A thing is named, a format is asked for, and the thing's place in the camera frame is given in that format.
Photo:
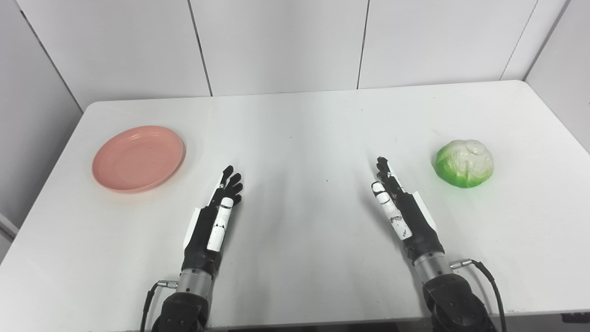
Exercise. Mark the green white cabbage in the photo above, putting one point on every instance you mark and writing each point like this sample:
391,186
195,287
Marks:
464,164

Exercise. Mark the pink round plate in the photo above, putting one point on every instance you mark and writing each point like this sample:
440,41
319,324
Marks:
138,159

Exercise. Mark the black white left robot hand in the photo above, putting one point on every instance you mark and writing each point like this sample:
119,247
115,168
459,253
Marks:
203,230

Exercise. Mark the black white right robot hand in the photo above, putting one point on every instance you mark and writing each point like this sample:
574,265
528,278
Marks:
415,221

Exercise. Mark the black table control panel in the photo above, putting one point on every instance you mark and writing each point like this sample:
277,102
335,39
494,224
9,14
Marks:
576,317

